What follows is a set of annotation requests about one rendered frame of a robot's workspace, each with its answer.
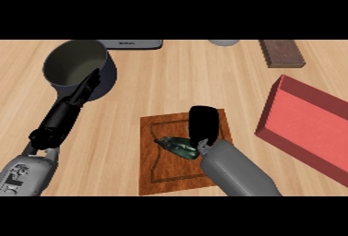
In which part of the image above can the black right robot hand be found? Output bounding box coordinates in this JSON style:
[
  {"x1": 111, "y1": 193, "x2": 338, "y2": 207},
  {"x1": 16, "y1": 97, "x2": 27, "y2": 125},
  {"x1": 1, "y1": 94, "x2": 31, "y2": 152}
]
[{"x1": 187, "y1": 105, "x2": 221, "y2": 149}]

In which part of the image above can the dark green cupcake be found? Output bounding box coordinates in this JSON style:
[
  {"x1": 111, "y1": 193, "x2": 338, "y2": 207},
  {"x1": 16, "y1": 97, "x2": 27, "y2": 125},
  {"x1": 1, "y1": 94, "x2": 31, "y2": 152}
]
[{"x1": 153, "y1": 136, "x2": 201, "y2": 160}]

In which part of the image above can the brown wooden cutting board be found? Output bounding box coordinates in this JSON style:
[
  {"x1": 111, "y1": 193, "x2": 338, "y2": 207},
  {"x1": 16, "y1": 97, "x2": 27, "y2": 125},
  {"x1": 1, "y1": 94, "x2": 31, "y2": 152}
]
[{"x1": 137, "y1": 108, "x2": 234, "y2": 196}]

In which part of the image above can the red cardboard box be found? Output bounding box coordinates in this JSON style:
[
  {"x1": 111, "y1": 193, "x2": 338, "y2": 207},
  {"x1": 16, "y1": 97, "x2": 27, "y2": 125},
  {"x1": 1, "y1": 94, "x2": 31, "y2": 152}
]
[{"x1": 254, "y1": 74, "x2": 348, "y2": 188}]

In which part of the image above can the grey round object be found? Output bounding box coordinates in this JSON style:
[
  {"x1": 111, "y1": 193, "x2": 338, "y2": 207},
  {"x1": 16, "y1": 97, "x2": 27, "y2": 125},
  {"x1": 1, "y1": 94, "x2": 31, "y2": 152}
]
[{"x1": 206, "y1": 40, "x2": 240, "y2": 48}]

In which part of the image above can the dark brown wooden block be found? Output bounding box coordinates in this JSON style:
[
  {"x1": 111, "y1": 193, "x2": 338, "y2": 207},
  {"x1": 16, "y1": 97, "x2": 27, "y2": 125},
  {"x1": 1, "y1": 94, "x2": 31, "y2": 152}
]
[{"x1": 258, "y1": 40, "x2": 307, "y2": 69}]

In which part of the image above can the grey flat appliance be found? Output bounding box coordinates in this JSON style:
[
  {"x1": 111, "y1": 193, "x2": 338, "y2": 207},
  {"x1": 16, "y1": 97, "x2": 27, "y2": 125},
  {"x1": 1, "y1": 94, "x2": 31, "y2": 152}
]
[{"x1": 96, "y1": 40, "x2": 165, "y2": 51}]

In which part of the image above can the dark grey pot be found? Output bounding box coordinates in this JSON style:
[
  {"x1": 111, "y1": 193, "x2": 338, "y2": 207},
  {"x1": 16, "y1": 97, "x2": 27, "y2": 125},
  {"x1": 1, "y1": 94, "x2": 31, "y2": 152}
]
[{"x1": 43, "y1": 40, "x2": 118, "y2": 101}]

